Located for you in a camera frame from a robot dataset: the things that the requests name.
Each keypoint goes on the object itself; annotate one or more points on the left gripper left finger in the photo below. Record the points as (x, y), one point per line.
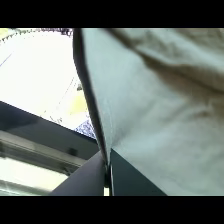
(87, 180)

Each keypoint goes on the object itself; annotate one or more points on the silver frame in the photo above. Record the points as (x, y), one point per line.
(30, 150)

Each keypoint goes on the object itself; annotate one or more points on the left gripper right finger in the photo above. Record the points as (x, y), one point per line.
(130, 180)

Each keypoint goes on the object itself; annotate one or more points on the brown T-shirt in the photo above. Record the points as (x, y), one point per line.
(160, 110)

